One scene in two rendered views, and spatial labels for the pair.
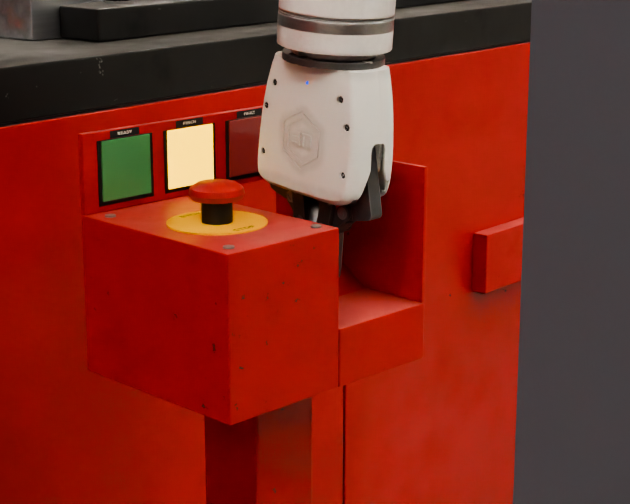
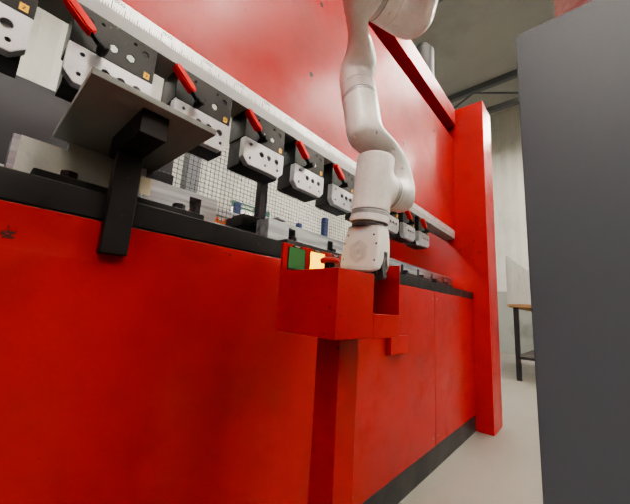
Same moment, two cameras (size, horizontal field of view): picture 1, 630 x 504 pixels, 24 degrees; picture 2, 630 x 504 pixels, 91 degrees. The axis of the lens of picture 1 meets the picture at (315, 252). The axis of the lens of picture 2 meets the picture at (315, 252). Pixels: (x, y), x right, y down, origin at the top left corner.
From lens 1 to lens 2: 0.51 m
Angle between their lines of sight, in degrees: 25
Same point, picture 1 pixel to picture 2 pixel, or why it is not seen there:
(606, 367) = (599, 215)
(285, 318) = (356, 301)
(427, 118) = not seen: hidden behind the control
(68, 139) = (275, 265)
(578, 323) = (572, 198)
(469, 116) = not seen: hidden behind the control
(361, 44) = (381, 216)
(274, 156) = (347, 259)
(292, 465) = (350, 375)
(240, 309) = (341, 291)
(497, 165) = not seen: hidden behind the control
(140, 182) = (300, 265)
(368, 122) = (383, 242)
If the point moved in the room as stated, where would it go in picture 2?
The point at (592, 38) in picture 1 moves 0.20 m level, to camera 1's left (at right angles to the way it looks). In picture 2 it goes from (560, 61) to (345, 51)
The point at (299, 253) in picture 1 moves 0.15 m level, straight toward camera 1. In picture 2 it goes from (361, 278) to (378, 268)
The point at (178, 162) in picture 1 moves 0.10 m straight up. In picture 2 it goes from (313, 263) to (316, 220)
